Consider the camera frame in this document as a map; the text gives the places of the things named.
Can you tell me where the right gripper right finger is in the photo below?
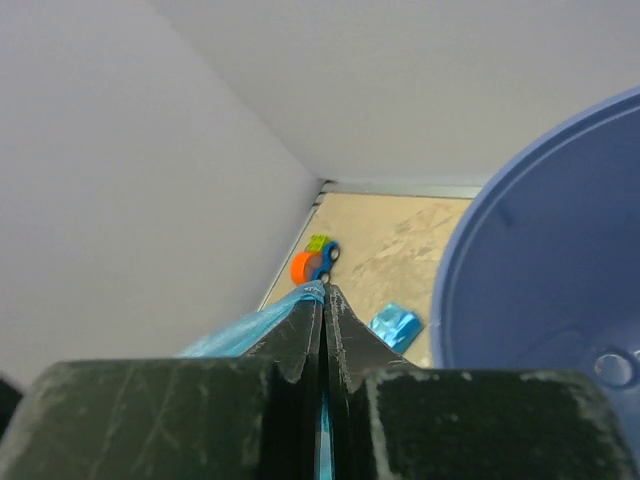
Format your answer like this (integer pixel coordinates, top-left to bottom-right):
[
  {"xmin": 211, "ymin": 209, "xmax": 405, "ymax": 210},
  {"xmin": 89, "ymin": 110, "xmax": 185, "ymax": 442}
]
[{"xmin": 325, "ymin": 285, "xmax": 639, "ymax": 479}]

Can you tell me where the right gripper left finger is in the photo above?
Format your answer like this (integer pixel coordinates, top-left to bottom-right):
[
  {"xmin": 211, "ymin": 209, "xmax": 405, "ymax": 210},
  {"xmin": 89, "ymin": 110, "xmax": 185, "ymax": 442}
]
[{"xmin": 1, "ymin": 300, "xmax": 323, "ymax": 479}]

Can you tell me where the single blue trash bag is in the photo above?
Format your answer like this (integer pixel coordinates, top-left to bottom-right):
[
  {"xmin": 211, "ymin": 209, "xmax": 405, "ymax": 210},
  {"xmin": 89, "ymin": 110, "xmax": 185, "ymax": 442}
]
[{"xmin": 179, "ymin": 280, "xmax": 334, "ymax": 479}]

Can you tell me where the blue trash bag roll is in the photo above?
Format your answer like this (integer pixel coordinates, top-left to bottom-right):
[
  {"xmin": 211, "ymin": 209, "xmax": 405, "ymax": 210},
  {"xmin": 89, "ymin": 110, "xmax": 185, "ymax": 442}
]
[{"xmin": 368, "ymin": 302, "xmax": 424, "ymax": 354}]

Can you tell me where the blue plastic trash bin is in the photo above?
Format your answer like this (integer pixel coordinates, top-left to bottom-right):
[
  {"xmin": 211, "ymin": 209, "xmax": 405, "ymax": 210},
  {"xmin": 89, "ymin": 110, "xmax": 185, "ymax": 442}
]
[{"xmin": 430, "ymin": 85, "xmax": 640, "ymax": 416}]

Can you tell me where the orange blue toy car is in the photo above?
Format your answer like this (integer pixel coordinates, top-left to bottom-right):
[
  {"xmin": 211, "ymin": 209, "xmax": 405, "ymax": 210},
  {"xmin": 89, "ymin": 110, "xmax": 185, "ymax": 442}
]
[{"xmin": 289, "ymin": 234, "xmax": 341, "ymax": 285}]

